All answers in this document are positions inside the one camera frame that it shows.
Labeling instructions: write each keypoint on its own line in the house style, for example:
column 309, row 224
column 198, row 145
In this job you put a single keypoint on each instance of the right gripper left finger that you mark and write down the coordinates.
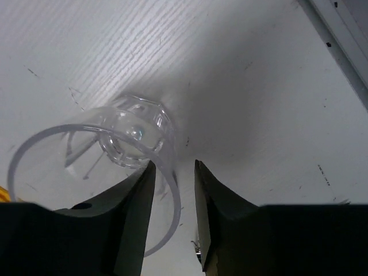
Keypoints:
column 105, row 235

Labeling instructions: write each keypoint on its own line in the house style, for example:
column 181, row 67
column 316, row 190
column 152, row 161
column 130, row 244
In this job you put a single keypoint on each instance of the clear drinking glass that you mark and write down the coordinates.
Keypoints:
column 66, row 164

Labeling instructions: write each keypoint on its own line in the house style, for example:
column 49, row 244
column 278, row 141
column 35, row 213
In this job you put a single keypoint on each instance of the yellow Pikachu cloth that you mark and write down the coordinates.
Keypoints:
column 5, row 196

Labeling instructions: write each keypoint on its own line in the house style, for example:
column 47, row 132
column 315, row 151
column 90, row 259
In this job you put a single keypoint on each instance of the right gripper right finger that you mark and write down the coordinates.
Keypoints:
column 237, row 237

